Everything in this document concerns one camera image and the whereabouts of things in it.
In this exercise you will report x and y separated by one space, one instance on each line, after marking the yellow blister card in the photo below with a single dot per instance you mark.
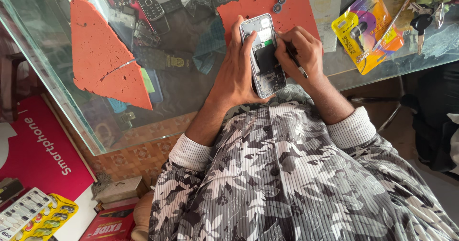
50 221

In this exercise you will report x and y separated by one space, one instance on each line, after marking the person's grey floral shirt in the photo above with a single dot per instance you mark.
287 183

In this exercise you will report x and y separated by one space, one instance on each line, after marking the black-headed key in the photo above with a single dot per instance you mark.
421 25

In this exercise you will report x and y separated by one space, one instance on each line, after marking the red poster board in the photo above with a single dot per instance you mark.
39 147

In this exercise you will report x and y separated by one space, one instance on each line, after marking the black cloth bundle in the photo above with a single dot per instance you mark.
430 126

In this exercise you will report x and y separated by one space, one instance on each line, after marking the triangular orange foam mat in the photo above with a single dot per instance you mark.
104 58

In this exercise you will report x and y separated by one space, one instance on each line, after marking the white blister card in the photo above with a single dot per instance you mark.
19 210

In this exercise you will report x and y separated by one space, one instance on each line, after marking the metal stool frame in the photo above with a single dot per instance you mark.
389 108

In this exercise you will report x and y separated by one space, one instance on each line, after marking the red cardboard box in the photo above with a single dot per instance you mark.
109 225

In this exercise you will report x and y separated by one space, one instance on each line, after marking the person's right hand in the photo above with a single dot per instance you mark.
304 56

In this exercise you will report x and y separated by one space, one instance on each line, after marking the brown cardboard box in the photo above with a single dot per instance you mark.
120 190

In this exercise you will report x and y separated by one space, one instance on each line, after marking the black screwdriver with silver end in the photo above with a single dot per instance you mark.
299 66

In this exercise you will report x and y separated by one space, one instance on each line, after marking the black booklet with gold emblem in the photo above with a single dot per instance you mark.
168 60

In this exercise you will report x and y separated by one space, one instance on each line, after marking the bare phone circuit board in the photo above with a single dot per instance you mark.
146 34

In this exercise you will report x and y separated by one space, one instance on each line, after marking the ragged orange foam mat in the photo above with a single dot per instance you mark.
258 0

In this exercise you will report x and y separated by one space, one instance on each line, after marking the yellow earphone packet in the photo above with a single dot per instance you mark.
362 43

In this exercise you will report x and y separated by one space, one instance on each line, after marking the silver key bunch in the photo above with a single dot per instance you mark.
432 11

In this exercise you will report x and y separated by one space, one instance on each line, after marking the white printed paper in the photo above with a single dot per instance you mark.
324 15

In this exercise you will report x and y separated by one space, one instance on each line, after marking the silver smartphone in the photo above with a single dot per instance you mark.
267 60

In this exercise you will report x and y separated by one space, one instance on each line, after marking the blue phone cover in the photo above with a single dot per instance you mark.
156 86

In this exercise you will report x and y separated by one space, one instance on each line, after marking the clear plastic wrap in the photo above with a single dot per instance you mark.
441 42

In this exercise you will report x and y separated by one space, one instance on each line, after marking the long metal tweezers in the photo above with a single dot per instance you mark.
394 20

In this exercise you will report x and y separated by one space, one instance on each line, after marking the black keypad phone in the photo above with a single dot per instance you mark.
150 2

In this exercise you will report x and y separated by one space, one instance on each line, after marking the person's left hand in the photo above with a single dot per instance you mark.
233 79

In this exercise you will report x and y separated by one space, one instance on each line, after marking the blue checkered cloth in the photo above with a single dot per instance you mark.
209 49

